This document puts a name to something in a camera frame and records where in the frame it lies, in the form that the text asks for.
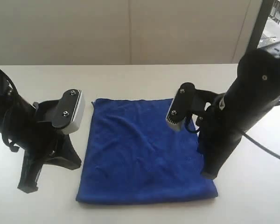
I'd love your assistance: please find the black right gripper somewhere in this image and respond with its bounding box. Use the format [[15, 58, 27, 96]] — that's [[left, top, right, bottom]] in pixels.
[[193, 90, 243, 180]]

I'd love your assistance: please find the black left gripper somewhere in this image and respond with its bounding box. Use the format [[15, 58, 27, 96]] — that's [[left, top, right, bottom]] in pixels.
[[0, 101, 82, 194]]

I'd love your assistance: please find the blue microfiber cloth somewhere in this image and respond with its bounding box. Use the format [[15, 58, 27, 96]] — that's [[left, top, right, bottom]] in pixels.
[[76, 98, 218, 205]]

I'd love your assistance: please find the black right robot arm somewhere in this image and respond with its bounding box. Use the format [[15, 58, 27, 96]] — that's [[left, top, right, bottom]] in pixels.
[[198, 48, 280, 180]]

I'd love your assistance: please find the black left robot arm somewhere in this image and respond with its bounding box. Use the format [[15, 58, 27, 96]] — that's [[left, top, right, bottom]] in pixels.
[[0, 69, 85, 193]]

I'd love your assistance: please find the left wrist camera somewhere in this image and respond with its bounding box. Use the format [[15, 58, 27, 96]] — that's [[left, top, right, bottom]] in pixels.
[[51, 89, 85, 135]]

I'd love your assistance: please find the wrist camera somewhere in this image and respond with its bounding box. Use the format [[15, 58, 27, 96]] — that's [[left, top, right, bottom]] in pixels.
[[51, 89, 85, 135], [166, 82, 196, 131]]

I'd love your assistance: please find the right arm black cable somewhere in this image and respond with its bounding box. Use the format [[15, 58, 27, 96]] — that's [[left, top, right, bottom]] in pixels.
[[184, 114, 280, 165]]

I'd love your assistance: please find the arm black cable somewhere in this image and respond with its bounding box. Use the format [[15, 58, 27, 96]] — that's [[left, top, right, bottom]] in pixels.
[[0, 72, 21, 152], [184, 114, 280, 165]]

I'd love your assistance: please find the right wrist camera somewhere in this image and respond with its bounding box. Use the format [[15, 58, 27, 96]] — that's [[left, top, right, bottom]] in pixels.
[[166, 82, 196, 131]]

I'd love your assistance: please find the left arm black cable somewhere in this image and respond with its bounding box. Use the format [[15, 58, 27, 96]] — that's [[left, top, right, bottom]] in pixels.
[[0, 72, 21, 152]]

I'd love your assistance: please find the black window frame post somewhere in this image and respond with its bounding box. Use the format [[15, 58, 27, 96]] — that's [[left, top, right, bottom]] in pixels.
[[245, 0, 274, 53]]

